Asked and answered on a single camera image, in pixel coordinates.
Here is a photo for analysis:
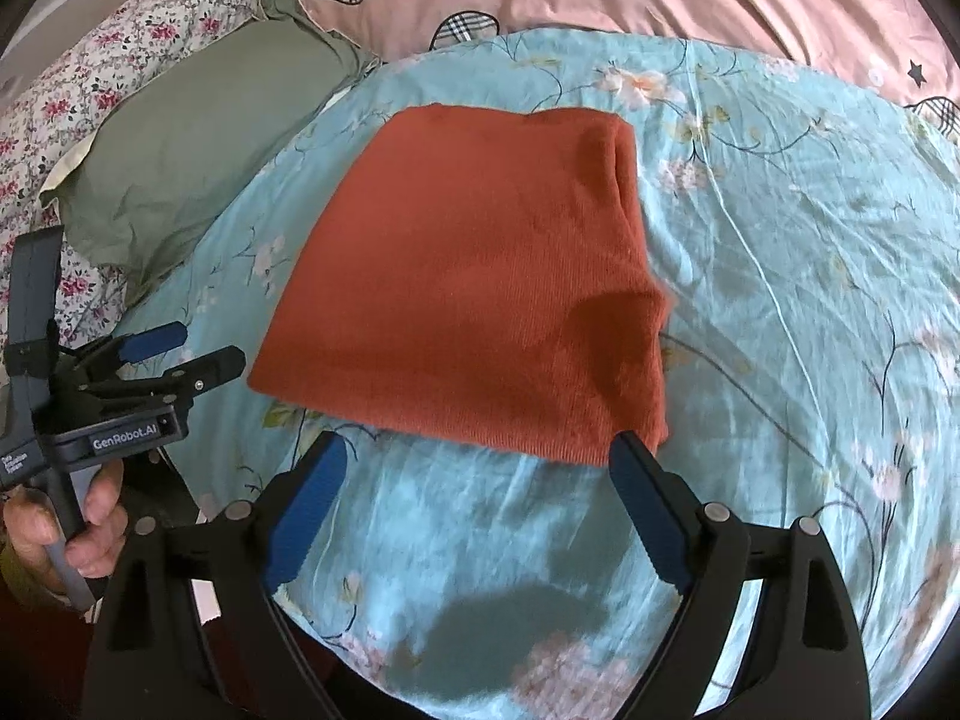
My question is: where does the white pink floral bedsheet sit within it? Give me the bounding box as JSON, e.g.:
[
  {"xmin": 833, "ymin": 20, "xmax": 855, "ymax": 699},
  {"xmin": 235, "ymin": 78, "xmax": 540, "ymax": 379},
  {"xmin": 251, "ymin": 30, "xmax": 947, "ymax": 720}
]
[{"xmin": 0, "ymin": 0, "xmax": 303, "ymax": 392}]

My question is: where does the light blue floral quilt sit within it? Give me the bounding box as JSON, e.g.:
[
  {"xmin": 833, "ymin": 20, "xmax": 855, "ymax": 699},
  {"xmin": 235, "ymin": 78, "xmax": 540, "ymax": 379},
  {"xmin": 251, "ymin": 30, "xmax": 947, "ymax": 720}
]
[{"xmin": 122, "ymin": 29, "xmax": 958, "ymax": 718}]

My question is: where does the person's left hand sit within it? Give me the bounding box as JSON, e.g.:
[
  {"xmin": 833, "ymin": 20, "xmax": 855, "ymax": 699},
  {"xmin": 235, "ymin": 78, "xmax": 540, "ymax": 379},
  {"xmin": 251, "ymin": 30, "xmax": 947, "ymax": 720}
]
[{"xmin": 3, "ymin": 458, "xmax": 128, "ymax": 593}]

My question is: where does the sage green pillow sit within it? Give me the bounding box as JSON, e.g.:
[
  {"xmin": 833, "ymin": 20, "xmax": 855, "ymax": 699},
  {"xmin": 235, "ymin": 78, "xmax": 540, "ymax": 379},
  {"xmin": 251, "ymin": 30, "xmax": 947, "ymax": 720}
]
[{"xmin": 52, "ymin": 0, "xmax": 370, "ymax": 294}]

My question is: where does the rust orange knit sweater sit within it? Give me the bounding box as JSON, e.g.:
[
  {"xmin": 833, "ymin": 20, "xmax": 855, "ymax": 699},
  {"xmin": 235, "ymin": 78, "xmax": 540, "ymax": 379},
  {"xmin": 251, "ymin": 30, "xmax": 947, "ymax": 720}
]
[{"xmin": 249, "ymin": 104, "xmax": 670, "ymax": 465}]

